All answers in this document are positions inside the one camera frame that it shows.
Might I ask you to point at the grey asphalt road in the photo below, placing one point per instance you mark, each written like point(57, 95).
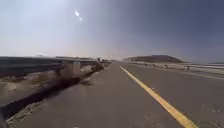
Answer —
point(113, 100)

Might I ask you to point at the low distant hills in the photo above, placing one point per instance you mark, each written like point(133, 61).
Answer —
point(76, 57)

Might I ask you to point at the dark hill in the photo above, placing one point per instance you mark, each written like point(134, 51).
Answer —
point(155, 59)

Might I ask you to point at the yellow painted line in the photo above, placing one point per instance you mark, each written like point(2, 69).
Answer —
point(158, 99)

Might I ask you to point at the white painted edge line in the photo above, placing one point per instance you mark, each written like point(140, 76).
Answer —
point(196, 74)

